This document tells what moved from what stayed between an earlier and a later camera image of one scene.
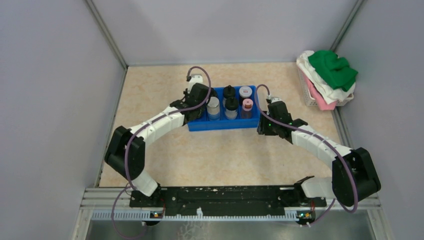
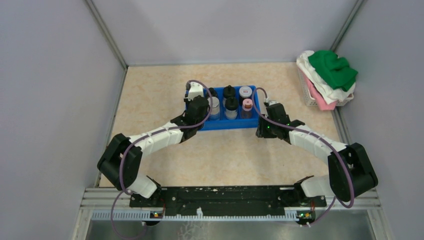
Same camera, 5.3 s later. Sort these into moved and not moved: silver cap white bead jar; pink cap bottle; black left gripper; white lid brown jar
Moved: black left gripper
Not moved: pink cap bottle; white lid brown jar; silver cap white bead jar
